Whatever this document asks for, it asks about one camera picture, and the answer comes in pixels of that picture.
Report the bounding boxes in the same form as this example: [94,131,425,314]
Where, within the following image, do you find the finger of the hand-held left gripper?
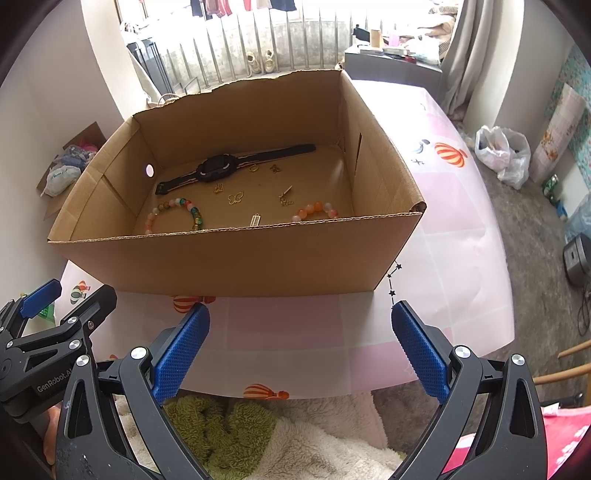
[8,285,118,370]
[0,278,63,346]

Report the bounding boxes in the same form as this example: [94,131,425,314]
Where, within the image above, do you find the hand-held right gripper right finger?
[390,300,549,480]

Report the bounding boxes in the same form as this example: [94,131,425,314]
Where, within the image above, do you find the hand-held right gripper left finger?
[54,302,211,480]

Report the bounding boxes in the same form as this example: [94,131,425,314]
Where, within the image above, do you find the brown cardboard box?
[46,68,426,297]

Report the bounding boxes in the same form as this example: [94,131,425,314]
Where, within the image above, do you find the multicolour bead bracelet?
[144,198,205,235]

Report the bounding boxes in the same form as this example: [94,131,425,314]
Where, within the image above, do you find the small gold charms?
[213,162,296,208]

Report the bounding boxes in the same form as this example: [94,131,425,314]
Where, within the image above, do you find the orange pink bead bracelet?
[291,200,339,223]

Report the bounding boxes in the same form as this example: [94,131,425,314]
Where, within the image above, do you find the black smart watch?
[154,144,317,195]

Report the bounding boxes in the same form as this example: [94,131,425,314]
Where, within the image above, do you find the person's left forearm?
[43,405,63,467]

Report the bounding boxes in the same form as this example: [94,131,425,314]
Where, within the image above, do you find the green fleece clothing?
[164,394,282,476]

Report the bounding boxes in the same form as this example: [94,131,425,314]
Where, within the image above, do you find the pale plastic bag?
[44,164,84,197]

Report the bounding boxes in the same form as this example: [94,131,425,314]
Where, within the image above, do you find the white fleece blanket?
[115,390,407,480]

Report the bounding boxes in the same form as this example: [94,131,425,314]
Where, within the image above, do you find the wooden chair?
[533,339,591,386]

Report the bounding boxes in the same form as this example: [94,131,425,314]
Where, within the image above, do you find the pink cloth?
[450,406,591,480]

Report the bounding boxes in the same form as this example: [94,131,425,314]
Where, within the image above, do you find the small open cardboard box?
[41,121,116,222]

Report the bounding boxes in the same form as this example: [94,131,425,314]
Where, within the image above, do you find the grey appliance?
[562,233,591,287]

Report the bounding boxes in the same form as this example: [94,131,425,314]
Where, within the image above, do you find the clear plastic bag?
[564,193,591,238]

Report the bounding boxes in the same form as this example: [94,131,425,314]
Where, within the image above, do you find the white plastic bag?
[475,126,532,190]

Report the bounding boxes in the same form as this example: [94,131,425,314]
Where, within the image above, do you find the black rack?
[126,38,174,95]

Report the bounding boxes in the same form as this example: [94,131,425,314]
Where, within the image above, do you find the rolled printed poster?
[529,83,587,185]

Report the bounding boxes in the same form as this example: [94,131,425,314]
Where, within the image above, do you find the grey cabinet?
[344,44,444,100]

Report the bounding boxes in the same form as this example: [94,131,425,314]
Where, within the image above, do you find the grey curtain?
[436,0,525,125]

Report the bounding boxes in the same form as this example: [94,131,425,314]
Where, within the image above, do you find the balcony railing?
[120,14,352,93]

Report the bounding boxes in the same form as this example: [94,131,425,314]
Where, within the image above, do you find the hanging clothes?
[189,0,298,19]

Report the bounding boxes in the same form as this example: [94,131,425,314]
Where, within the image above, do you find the teal patterned wall cloth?
[545,44,591,153]

